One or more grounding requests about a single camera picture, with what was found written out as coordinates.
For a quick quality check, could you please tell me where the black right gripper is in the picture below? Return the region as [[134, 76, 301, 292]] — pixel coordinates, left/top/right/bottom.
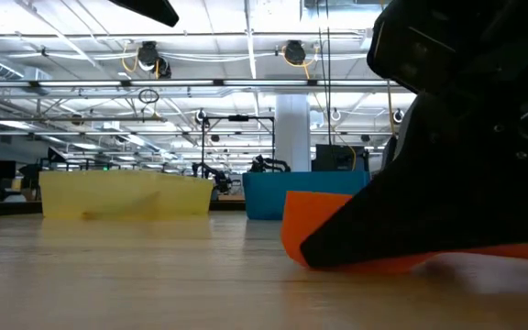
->
[[474, 0, 528, 119]]

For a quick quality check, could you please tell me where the orange silicone spatula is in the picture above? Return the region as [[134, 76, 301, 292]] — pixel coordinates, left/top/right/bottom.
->
[[280, 191, 528, 276]]

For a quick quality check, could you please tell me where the long ceiling light bar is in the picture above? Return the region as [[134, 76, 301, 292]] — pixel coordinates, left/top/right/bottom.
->
[[0, 78, 401, 88]]

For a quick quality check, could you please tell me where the black cabinet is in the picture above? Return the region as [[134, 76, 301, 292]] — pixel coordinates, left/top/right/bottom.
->
[[314, 144, 369, 172]]

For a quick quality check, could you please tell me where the white building column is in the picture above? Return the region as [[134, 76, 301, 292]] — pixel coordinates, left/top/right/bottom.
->
[[274, 93, 312, 172]]

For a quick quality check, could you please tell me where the yellow translucent plastic bin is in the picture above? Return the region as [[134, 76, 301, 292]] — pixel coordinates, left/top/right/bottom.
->
[[38, 170, 215, 220]]

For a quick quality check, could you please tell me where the blue plastic bin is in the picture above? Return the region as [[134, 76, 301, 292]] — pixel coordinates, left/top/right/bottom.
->
[[241, 170, 373, 221]]

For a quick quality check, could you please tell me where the black ceiling cable reel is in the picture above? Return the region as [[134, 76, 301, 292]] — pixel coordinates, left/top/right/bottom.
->
[[283, 39, 308, 66], [136, 39, 173, 79]]

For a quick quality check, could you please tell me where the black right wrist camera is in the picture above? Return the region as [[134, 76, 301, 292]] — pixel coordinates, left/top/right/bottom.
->
[[367, 0, 480, 95]]

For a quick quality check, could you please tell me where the yellow hanging cable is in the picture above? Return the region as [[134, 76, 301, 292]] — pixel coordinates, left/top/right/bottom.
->
[[379, 0, 401, 138]]

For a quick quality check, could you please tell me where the black gantry frame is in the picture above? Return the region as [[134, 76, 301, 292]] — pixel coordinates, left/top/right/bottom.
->
[[199, 114, 277, 173]]

